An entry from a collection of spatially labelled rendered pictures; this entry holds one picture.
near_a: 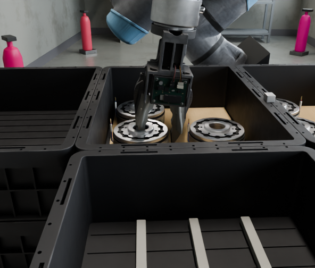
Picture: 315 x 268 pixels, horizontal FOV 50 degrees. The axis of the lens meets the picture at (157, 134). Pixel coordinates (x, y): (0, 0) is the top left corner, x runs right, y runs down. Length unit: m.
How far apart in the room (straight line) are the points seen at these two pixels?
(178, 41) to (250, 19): 6.31
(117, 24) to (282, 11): 6.35
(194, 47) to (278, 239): 0.63
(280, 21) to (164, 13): 6.44
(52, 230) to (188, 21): 0.35
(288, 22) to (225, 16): 6.04
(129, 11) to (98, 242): 0.39
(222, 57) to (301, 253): 0.64
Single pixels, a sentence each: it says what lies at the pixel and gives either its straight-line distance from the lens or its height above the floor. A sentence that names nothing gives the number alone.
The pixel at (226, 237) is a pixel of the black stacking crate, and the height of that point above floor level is 0.83.
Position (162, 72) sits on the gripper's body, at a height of 0.99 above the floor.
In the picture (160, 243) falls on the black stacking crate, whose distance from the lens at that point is 0.43.
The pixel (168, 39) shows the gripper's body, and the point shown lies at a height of 1.04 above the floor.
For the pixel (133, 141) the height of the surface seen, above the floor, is 0.86.
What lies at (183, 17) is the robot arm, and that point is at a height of 1.07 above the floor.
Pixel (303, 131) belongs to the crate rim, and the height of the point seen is 0.93.
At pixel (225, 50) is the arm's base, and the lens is 0.99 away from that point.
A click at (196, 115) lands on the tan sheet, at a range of 0.78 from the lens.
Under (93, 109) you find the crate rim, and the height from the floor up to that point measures 0.93.
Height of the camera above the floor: 1.13
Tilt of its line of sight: 26 degrees down
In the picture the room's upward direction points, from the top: straight up
